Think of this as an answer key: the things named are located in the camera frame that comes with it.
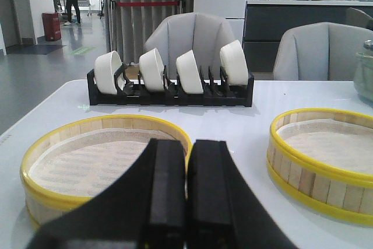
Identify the grey electric cooking pot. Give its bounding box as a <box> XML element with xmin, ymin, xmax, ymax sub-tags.
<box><xmin>353</xmin><ymin>40</ymin><xmax>372</xmax><ymax>101</ymax></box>

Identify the dark counter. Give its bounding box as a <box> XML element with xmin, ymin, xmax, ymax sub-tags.
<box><xmin>242</xmin><ymin>0</ymin><xmax>372</xmax><ymax>73</ymax></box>

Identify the grey chair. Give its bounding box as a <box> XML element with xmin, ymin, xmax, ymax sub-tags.
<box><xmin>145</xmin><ymin>12</ymin><xmax>235</xmax><ymax>66</ymax></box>
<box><xmin>273</xmin><ymin>22</ymin><xmax>372</xmax><ymax>81</ymax></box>

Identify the red bin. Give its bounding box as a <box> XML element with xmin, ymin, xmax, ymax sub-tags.
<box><xmin>42</xmin><ymin>12</ymin><xmax>61</xmax><ymax>41</ymax></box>

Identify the black dish rack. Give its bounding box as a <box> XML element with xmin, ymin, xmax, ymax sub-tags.
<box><xmin>87</xmin><ymin>66</ymin><xmax>254</xmax><ymax>107</ymax></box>

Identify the right grey chair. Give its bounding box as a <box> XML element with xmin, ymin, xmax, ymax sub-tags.
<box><xmin>273</xmin><ymin>22</ymin><xmax>372</xmax><ymax>81</ymax></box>

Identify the left grey chair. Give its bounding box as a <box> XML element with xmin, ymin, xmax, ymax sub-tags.
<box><xmin>145</xmin><ymin>12</ymin><xmax>235</xmax><ymax>66</ymax></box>

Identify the white bowl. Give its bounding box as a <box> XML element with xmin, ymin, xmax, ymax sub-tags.
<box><xmin>139</xmin><ymin>48</ymin><xmax>164</xmax><ymax>92</ymax></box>
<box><xmin>176</xmin><ymin>50</ymin><xmax>203</xmax><ymax>94</ymax></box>
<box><xmin>94</xmin><ymin>51</ymin><xmax>122</xmax><ymax>94</ymax></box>
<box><xmin>219</xmin><ymin>40</ymin><xmax>248</xmax><ymax>86</ymax></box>

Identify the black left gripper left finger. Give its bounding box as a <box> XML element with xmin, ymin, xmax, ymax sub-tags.
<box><xmin>28</xmin><ymin>139</ymin><xmax>185</xmax><ymax>248</ymax></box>

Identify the bamboo steamer tray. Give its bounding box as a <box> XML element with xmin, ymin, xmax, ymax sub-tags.
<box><xmin>266</xmin><ymin>108</ymin><xmax>372</xmax><ymax>226</ymax></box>
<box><xmin>20</xmin><ymin>114</ymin><xmax>192</xmax><ymax>229</ymax></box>

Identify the red barrier belt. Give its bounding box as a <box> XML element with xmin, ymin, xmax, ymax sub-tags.
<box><xmin>111</xmin><ymin>0</ymin><xmax>184</xmax><ymax>9</ymax></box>

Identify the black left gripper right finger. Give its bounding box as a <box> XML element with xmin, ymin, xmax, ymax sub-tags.
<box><xmin>186</xmin><ymin>140</ymin><xmax>296</xmax><ymax>248</ymax></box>

